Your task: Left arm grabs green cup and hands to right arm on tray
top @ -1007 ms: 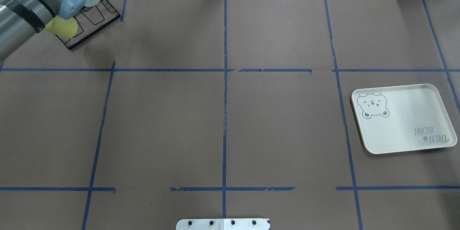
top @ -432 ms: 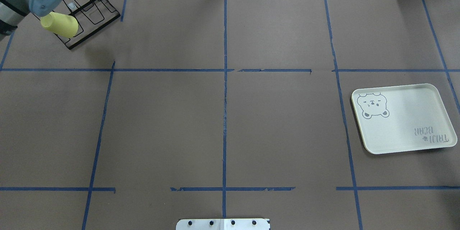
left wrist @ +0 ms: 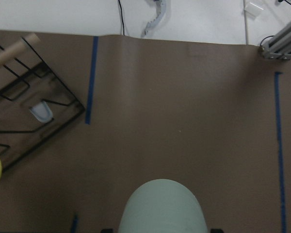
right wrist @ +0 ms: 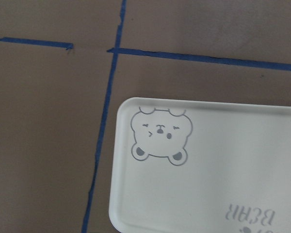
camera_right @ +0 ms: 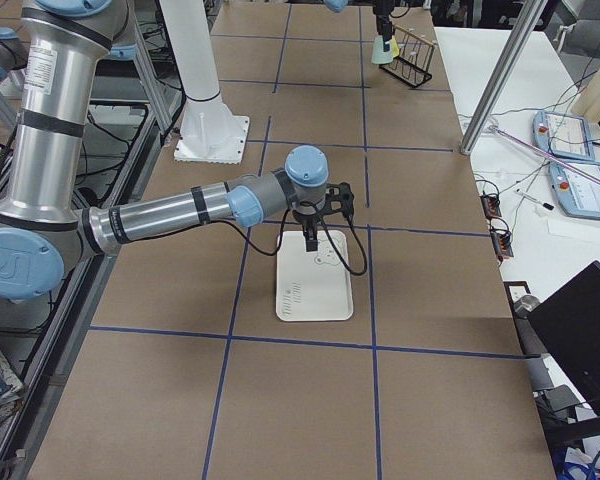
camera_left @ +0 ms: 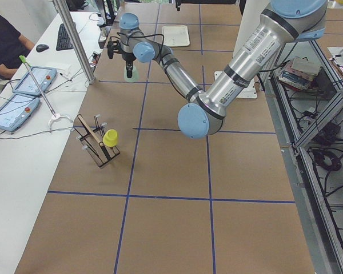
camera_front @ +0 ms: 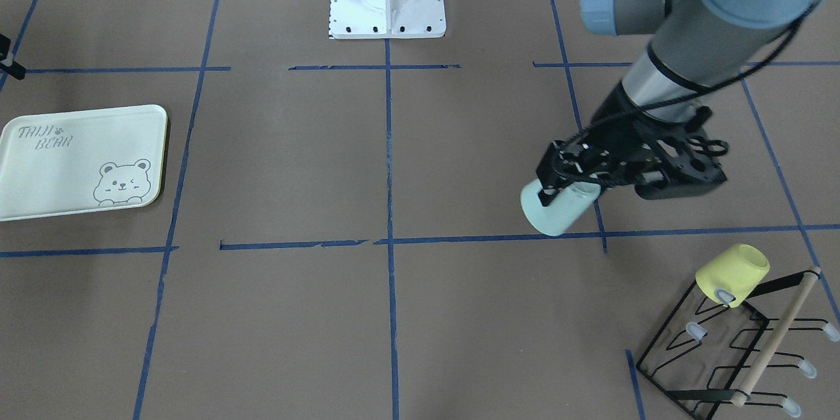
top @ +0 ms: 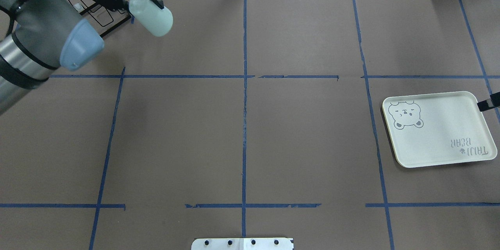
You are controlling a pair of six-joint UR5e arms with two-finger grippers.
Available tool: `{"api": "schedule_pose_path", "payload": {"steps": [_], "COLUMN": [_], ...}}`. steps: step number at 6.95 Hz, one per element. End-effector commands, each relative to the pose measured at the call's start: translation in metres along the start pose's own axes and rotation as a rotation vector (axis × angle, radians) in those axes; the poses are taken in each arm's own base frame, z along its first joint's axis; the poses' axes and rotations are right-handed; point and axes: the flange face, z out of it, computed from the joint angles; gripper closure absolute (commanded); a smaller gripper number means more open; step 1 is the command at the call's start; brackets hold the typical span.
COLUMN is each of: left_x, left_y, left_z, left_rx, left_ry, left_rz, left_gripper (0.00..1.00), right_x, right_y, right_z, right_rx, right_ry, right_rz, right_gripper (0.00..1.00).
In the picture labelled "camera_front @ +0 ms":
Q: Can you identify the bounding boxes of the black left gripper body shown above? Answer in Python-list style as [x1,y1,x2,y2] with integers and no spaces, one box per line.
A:
[559,105,727,190]

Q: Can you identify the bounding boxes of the pale green plastic cup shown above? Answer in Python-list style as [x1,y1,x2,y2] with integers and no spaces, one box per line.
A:
[520,180,601,236]

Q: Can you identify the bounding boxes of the yellow plastic cup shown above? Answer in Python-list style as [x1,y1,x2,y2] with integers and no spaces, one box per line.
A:
[695,243,769,308]

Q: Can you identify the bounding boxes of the cream bear print tray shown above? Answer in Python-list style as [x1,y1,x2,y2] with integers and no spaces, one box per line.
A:
[1,105,169,222]

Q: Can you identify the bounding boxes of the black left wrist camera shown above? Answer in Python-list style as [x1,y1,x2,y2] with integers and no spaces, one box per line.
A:
[634,169,727,201]

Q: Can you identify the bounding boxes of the black wire cup rack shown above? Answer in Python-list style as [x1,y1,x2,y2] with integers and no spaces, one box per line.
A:
[634,267,838,419]

